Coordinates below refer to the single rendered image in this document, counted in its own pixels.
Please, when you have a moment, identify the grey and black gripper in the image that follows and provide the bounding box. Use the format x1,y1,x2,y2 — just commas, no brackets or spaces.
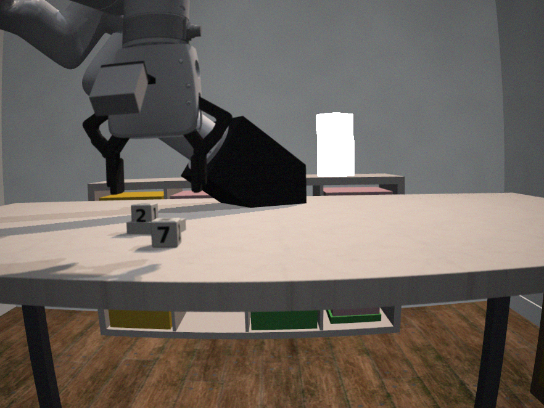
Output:
83,38,233,195

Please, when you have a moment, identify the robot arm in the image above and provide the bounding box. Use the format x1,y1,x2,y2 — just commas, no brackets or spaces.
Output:
0,0,202,116

